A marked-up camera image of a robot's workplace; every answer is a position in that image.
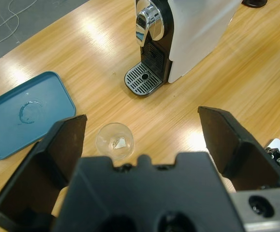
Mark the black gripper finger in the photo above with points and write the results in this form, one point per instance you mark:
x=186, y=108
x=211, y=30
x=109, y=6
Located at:
x=57, y=154
x=236, y=157

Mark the clear drinking glass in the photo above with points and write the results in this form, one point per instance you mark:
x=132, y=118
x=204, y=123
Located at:
x=120, y=131

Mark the white capsule coffee machine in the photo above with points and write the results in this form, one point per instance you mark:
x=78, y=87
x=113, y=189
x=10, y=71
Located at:
x=197, y=36

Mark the teal plastic tray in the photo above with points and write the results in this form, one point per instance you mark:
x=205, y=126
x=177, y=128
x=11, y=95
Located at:
x=9, y=120

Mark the metal grille drip tray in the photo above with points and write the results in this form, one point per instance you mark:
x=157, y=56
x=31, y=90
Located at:
x=139, y=82

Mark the black capsule holder with rods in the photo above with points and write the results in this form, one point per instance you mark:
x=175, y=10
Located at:
x=253, y=3

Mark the grey camera mount plate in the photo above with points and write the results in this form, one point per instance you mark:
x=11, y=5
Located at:
x=278, y=145

